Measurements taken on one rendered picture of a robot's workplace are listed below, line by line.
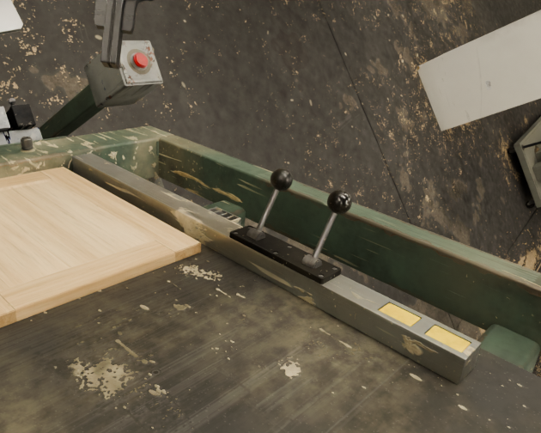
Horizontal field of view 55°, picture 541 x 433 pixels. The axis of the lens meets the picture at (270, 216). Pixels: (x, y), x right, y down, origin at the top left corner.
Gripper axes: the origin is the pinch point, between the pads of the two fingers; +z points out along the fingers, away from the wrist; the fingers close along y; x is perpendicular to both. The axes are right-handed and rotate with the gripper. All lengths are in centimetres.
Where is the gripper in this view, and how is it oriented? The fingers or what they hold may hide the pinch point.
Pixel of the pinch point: (113, 31)
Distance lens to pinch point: 58.5
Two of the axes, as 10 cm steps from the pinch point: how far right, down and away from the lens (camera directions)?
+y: 9.8, 1.1, 1.9
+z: -1.3, 9.9, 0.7
